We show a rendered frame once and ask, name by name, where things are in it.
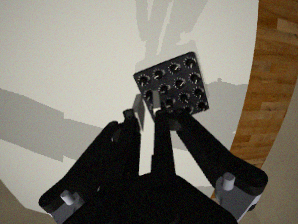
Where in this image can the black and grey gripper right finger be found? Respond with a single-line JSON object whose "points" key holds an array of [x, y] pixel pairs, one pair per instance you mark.
{"points": [[238, 184]]}

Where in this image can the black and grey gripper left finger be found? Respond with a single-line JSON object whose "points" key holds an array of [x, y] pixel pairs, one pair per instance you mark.
{"points": [[83, 179]]}

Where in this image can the black knob box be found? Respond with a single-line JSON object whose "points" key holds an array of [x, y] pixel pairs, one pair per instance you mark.
{"points": [[160, 77]]}

